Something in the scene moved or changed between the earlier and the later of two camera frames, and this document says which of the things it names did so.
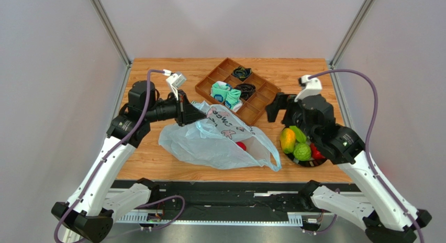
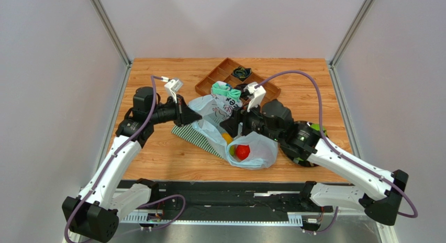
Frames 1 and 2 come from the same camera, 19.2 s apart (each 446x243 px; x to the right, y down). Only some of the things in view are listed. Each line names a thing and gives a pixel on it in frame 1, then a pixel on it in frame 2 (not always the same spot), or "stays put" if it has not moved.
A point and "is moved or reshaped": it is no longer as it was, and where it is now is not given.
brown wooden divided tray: (231, 72) stays put
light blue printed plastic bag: (221, 135) is moved or reshaped
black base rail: (235, 202) stays put
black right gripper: (287, 108) → (238, 121)
